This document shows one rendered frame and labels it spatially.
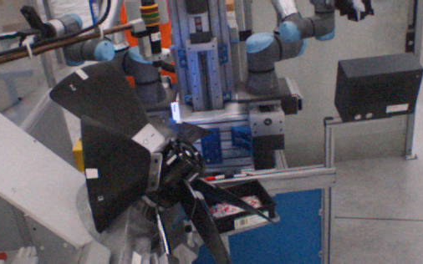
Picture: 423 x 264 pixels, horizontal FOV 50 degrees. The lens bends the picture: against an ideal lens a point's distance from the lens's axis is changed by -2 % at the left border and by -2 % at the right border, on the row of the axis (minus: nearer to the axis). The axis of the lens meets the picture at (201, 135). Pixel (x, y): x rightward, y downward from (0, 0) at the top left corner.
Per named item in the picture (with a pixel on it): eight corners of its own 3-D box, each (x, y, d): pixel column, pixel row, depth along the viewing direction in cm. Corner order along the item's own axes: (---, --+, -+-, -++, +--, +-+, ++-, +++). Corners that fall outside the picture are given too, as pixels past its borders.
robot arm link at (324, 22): (303, 40, 174) (302, 11, 169) (326, 34, 178) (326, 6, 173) (315, 44, 168) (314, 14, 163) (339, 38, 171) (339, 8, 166)
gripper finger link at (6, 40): (-8, 54, 155) (21, 50, 159) (-11, 38, 152) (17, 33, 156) (-8, 52, 158) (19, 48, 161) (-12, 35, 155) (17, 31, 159)
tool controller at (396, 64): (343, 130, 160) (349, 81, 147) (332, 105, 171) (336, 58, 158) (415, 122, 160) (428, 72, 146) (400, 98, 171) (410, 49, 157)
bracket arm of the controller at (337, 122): (325, 128, 163) (325, 120, 161) (323, 124, 165) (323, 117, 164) (390, 120, 162) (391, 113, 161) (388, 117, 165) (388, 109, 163)
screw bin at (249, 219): (215, 237, 149) (212, 220, 146) (201, 210, 164) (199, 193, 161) (277, 220, 154) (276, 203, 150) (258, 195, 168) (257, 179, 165)
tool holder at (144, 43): (145, 65, 109) (137, 24, 105) (130, 60, 114) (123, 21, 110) (175, 55, 113) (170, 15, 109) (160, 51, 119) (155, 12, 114)
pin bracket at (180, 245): (159, 262, 124) (181, 242, 121) (161, 251, 129) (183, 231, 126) (175, 276, 125) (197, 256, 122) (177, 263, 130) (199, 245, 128)
